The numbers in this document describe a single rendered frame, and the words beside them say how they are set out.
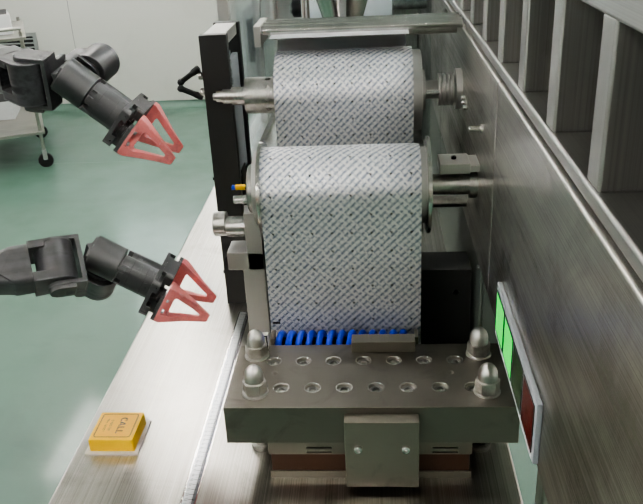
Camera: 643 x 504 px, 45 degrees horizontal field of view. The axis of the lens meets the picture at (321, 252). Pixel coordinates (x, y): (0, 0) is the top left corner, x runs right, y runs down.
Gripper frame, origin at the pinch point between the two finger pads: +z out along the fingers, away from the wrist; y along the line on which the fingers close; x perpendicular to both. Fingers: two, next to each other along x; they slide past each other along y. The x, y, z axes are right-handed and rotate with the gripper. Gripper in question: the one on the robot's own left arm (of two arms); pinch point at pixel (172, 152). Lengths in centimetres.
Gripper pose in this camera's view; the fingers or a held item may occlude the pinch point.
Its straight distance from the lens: 122.3
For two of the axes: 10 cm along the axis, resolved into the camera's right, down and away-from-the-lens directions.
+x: 6.0, -7.1, -3.5
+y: -0.4, 4.1, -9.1
